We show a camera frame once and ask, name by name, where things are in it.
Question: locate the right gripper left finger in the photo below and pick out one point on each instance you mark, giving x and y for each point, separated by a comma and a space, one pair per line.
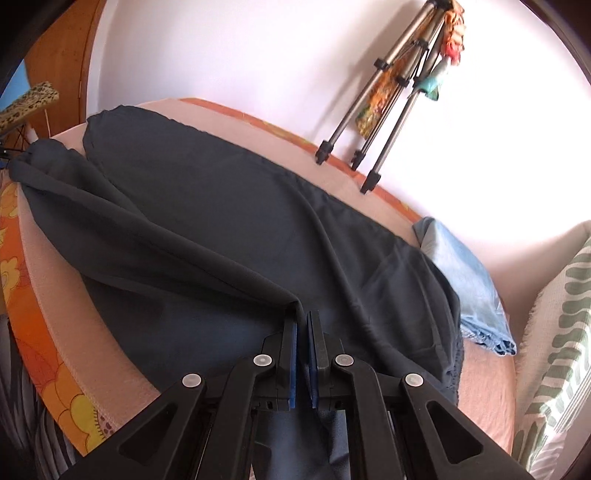
279, 382

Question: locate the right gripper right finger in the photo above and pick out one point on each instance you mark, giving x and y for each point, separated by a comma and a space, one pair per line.
322, 350

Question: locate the dark navy pants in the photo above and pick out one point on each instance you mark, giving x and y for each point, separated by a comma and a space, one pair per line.
193, 250

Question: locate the folded light blue garment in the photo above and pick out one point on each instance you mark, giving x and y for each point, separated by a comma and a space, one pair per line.
482, 314

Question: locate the silver folded tripod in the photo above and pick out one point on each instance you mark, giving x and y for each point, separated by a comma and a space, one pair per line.
421, 41

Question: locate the green white patterned pillow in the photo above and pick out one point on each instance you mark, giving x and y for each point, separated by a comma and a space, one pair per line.
553, 368

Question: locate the orange floral bed sheet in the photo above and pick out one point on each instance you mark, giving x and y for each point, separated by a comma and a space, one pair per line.
37, 350

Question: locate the colourful cloth on tripod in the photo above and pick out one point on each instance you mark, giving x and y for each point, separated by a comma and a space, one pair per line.
451, 48

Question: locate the leopard print chair seat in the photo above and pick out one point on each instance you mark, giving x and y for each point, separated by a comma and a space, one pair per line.
37, 98

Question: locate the wooden door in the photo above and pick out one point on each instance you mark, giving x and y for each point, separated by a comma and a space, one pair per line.
62, 57

